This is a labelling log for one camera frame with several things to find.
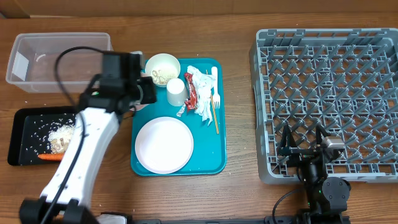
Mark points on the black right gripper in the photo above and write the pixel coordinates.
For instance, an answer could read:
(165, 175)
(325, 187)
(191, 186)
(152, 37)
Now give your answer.
(300, 154)

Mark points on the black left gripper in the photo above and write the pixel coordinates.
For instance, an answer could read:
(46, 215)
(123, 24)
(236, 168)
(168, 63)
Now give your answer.
(147, 94)

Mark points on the white bowl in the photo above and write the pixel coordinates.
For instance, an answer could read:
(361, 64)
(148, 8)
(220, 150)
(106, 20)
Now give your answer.
(162, 68)

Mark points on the red snack wrapper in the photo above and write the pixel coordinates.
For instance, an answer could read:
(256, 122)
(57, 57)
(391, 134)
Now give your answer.
(192, 99)

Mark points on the orange carrot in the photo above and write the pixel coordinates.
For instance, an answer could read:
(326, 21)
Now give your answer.
(51, 157)

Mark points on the pink small bowl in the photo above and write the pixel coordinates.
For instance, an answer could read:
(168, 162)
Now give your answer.
(143, 74)

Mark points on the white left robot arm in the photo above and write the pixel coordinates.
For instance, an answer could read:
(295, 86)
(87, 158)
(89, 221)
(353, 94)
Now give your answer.
(66, 198)

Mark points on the grey dishwasher rack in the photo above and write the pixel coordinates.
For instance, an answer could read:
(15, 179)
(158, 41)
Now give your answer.
(342, 79)

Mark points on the black waste tray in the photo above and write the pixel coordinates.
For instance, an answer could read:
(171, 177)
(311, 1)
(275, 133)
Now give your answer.
(30, 132)

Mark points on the white paper cup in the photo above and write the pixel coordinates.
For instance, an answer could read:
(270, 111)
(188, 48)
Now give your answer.
(176, 92)

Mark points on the pink round plate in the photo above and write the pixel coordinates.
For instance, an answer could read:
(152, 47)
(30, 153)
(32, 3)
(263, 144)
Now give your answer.
(164, 145)

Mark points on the rice and peanut pile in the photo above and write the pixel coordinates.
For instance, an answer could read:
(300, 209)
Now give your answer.
(51, 138)

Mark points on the teal serving tray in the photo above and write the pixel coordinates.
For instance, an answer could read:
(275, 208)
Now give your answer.
(209, 151)

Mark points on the crumpled white napkin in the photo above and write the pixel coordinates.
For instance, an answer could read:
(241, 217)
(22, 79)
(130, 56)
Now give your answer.
(203, 83)

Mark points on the clear plastic bin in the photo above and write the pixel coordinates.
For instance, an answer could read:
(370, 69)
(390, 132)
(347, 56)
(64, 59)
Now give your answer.
(32, 60)

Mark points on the wooden chopstick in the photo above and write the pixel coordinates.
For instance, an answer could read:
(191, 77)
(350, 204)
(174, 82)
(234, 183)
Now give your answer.
(214, 110)

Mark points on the white plastic fork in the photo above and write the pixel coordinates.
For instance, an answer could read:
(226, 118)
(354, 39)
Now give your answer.
(216, 96)

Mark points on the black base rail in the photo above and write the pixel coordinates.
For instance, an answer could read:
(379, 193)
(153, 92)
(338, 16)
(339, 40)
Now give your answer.
(112, 217)

